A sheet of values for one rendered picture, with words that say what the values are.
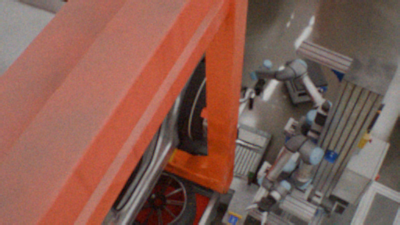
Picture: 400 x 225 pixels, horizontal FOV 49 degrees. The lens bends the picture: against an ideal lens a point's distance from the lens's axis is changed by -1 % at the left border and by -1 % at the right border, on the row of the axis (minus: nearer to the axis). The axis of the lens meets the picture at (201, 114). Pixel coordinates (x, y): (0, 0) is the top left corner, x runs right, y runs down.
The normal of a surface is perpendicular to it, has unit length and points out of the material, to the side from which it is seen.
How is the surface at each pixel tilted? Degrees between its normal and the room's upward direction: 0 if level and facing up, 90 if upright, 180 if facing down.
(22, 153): 0
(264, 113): 0
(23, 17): 8
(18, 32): 9
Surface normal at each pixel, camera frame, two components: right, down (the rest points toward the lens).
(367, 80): -0.03, -0.55
